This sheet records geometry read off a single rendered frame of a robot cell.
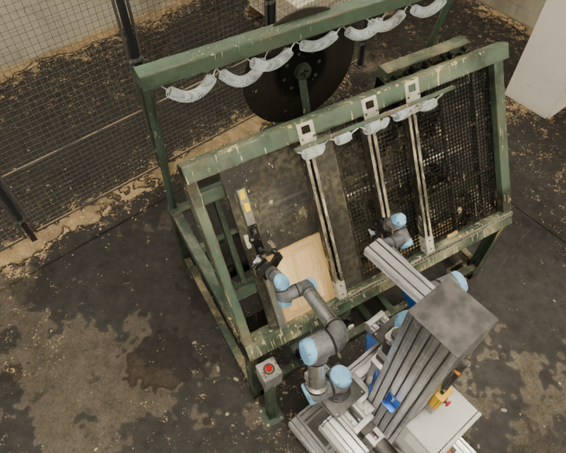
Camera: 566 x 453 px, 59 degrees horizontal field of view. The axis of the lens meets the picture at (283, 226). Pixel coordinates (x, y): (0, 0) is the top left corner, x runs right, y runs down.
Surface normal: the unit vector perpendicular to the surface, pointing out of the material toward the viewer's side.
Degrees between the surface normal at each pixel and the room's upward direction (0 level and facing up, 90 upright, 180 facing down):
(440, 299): 0
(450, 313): 0
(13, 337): 0
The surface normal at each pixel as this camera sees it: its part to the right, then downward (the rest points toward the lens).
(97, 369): 0.00, -0.59
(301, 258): 0.43, 0.30
